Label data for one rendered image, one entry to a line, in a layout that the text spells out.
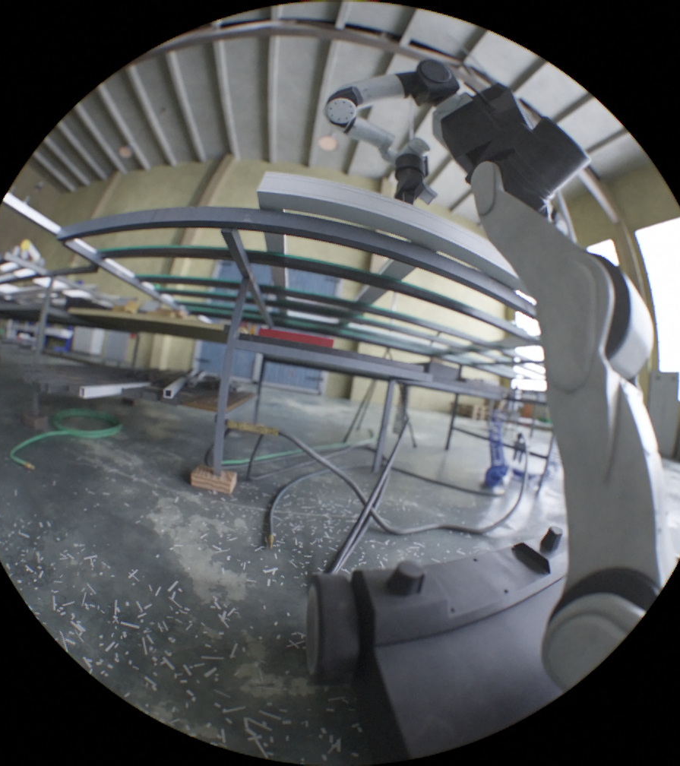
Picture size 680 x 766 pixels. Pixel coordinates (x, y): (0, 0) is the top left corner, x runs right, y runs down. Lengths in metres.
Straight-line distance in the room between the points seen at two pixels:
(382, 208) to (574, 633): 0.75
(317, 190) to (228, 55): 8.63
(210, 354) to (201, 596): 7.08
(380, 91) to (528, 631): 1.11
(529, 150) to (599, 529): 0.56
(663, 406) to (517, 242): 7.17
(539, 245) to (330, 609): 0.57
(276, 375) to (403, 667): 6.90
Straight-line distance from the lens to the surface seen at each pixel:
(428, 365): 1.57
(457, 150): 0.72
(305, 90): 8.87
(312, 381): 7.01
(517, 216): 0.47
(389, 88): 0.81
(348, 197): 0.62
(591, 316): 0.28
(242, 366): 7.15
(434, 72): 0.82
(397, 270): 0.85
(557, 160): 0.54
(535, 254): 0.42
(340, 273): 0.84
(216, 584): 0.62
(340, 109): 0.76
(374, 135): 0.81
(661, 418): 7.48
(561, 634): 0.30
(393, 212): 0.63
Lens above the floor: 0.47
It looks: level
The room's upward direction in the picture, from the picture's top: 9 degrees clockwise
